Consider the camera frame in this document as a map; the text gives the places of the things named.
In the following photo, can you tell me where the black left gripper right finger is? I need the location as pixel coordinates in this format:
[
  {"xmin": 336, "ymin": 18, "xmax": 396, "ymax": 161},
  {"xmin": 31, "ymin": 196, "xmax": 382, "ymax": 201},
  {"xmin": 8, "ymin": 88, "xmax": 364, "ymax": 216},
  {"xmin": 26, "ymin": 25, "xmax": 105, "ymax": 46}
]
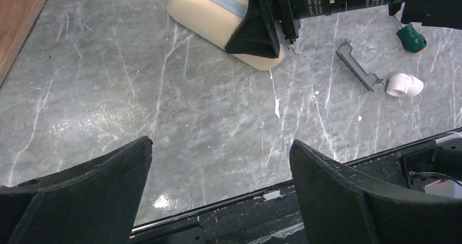
[{"xmin": 289, "ymin": 140, "xmax": 461, "ymax": 243}]

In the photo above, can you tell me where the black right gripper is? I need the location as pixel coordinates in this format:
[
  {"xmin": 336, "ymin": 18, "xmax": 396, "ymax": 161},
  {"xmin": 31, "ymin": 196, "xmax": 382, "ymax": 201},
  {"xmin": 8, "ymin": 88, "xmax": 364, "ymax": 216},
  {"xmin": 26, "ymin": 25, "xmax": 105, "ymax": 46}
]
[{"xmin": 224, "ymin": 0, "xmax": 396, "ymax": 59}]

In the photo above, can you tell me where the green handled screwdriver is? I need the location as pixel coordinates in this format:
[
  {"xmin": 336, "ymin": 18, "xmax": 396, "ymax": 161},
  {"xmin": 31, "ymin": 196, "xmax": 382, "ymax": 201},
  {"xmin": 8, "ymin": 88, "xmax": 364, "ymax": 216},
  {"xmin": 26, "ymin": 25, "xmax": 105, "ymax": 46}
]
[{"xmin": 392, "ymin": 15, "xmax": 427, "ymax": 53}]

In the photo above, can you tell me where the white pipe elbow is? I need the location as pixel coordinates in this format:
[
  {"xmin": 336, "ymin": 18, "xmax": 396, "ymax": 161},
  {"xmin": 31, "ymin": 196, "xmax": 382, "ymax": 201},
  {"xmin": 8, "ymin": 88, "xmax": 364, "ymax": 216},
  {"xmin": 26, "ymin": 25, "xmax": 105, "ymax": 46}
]
[{"xmin": 386, "ymin": 73, "xmax": 424, "ymax": 97}]

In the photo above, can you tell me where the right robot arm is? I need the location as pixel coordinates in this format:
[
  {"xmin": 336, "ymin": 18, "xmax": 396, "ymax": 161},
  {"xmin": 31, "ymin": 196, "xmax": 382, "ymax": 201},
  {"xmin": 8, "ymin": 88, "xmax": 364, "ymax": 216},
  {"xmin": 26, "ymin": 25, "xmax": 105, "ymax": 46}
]
[{"xmin": 225, "ymin": 0, "xmax": 461, "ymax": 58}]

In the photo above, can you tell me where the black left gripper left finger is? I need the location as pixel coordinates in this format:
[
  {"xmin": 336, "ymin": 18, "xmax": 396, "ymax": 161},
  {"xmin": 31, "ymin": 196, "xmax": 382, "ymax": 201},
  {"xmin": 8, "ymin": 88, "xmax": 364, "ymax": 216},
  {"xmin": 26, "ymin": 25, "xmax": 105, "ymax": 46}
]
[{"xmin": 1, "ymin": 136, "xmax": 152, "ymax": 243}]

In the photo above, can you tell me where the cream umbrella case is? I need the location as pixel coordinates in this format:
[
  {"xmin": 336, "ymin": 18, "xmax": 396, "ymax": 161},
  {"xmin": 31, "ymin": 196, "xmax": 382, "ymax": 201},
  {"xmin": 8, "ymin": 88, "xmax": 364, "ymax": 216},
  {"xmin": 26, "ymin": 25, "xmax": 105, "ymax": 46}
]
[{"xmin": 167, "ymin": 0, "xmax": 285, "ymax": 71}]

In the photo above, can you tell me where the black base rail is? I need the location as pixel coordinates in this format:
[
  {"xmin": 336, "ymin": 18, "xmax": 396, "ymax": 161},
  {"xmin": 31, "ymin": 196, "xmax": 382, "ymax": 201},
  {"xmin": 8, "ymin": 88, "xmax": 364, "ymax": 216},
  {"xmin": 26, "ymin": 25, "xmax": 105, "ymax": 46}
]
[{"xmin": 129, "ymin": 129, "xmax": 461, "ymax": 243}]

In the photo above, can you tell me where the wooden board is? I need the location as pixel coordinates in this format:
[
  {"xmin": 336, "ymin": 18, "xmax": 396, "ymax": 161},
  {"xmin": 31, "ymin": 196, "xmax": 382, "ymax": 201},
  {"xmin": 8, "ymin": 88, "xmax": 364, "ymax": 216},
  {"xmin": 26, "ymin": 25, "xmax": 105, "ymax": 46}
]
[{"xmin": 1, "ymin": 0, "xmax": 47, "ymax": 83}]

